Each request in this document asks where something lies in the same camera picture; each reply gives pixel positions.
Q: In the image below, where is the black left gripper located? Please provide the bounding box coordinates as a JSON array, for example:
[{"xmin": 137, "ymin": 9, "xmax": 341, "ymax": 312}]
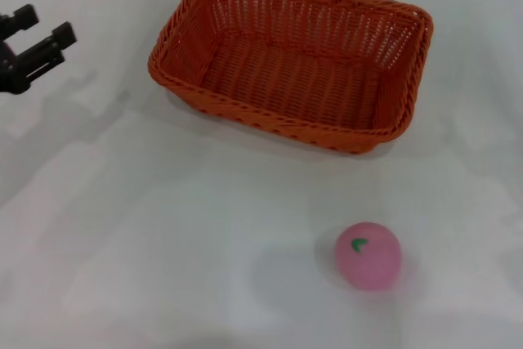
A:
[{"xmin": 0, "ymin": 3, "xmax": 78, "ymax": 97}]

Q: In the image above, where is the orange woven plastic basket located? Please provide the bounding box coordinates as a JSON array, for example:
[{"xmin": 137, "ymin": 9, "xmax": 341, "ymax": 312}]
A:
[{"xmin": 146, "ymin": 0, "xmax": 434, "ymax": 157}]

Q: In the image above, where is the pink toy peach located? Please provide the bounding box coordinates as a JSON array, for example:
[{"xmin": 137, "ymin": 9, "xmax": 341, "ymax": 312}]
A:
[{"xmin": 334, "ymin": 221, "xmax": 404, "ymax": 292}]

